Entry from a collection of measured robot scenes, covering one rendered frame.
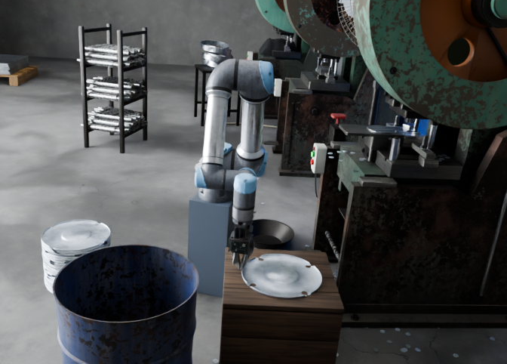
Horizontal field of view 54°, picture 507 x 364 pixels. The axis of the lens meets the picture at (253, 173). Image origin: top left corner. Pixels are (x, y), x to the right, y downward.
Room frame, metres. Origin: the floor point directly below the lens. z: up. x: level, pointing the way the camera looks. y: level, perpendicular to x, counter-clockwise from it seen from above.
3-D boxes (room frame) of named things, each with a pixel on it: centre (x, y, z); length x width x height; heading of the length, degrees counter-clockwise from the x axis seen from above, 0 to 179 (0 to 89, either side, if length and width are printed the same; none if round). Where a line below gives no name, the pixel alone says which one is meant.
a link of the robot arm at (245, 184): (1.59, 0.02, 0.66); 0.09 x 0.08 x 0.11; 0
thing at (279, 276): (1.57, -0.13, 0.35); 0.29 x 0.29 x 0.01
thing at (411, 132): (2.12, -0.66, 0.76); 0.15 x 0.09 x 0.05; 7
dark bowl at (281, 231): (2.48, -0.10, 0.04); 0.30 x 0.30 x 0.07
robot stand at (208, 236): (2.03, 0.16, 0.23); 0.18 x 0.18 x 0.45; 76
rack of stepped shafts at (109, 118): (4.03, 1.18, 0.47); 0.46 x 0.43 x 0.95; 77
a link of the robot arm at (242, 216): (1.58, 0.02, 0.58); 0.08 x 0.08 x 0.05
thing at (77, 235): (1.98, 0.77, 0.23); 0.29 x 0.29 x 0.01
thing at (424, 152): (1.96, -0.68, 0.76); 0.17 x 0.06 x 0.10; 7
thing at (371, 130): (2.10, -0.49, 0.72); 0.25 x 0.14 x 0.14; 97
